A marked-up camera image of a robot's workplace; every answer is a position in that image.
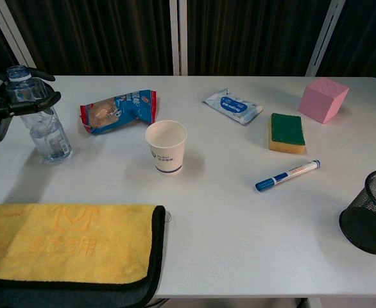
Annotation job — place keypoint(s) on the pink foam cube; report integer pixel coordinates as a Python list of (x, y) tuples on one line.
[(319, 102)]

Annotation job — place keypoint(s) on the blue white marker pen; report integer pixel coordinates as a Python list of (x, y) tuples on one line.
[(284, 176)]

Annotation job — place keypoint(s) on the yellow cloth with black edge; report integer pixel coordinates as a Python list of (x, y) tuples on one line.
[(63, 247)]

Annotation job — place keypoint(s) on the robot left five-finger hand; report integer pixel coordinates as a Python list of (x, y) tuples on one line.
[(24, 107)]

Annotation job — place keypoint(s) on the blue white wet wipes pack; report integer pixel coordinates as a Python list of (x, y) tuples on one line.
[(233, 106)]

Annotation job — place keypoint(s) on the green yellow scrub sponge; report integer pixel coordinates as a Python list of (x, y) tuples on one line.
[(287, 131)]

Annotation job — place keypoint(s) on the white paper cup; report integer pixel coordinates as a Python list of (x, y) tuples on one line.
[(166, 147)]

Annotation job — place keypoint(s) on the black mesh pen holder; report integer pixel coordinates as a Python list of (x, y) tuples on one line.
[(371, 218)]

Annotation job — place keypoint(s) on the blue red snack bag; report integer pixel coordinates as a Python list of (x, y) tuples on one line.
[(117, 110)]

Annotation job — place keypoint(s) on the clear plastic water bottle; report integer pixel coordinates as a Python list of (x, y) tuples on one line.
[(47, 134)]

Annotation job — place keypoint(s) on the white frame post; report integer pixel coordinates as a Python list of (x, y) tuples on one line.
[(13, 38), (179, 38), (324, 38)]

